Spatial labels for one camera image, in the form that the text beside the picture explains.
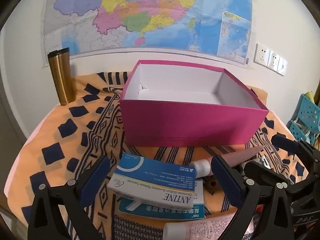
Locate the blue perforated plastic rack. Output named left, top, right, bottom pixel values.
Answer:
left=286, top=94, right=320, bottom=147

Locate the colourful wall map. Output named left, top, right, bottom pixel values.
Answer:
left=43, top=0, right=253, bottom=67

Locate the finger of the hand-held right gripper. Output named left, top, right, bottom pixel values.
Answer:
left=244, top=161, right=297, bottom=188
left=272, top=134, right=310, bottom=155

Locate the teal and white medicine box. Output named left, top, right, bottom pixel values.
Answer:
left=117, top=180, right=205, bottom=220

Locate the gold metal tumbler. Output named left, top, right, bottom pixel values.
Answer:
left=47, top=47, right=76, bottom=106

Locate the orange patterned blanket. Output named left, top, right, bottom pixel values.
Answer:
left=4, top=71, right=310, bottom=240

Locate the pink cardboard box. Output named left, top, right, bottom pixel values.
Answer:
left=119, top=60, right=269, bottom=147

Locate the plain pink cosmetic tube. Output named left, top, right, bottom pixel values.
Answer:
left=189, top=145, right=267, bottom=177

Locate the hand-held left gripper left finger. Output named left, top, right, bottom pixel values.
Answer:
left=27, top=156, right=112, bottom=240

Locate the blue and white medicine box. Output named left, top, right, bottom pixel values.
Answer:
left=107, top=152, right=197, bottom=210

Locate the white wall socket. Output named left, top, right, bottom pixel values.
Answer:
left=276, top=57, right=288, bottom=76
left=267, top=51, right=279, bottom=70
left=254, top=43, right=269, bottom=65

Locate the pink printed cosmetic tube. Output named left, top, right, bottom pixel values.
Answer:
left=163, top=214, right=237, bottom=240

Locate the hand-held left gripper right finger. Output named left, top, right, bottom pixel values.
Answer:
left=211, top=155, right=294, bottom=240

